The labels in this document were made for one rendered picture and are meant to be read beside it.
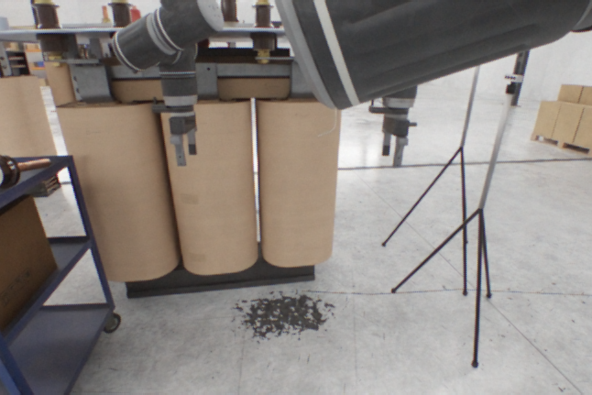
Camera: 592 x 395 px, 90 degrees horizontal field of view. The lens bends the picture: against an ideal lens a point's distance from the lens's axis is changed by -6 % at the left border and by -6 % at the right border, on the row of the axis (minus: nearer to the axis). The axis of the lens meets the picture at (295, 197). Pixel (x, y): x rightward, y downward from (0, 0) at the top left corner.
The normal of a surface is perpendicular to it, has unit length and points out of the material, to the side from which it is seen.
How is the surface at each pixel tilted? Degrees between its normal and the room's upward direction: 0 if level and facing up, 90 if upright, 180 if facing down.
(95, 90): 90
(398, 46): 99
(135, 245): 90
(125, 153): 90
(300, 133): 90
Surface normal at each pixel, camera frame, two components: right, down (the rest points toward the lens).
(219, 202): 0.18, 0.40
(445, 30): -0.14, 0.54
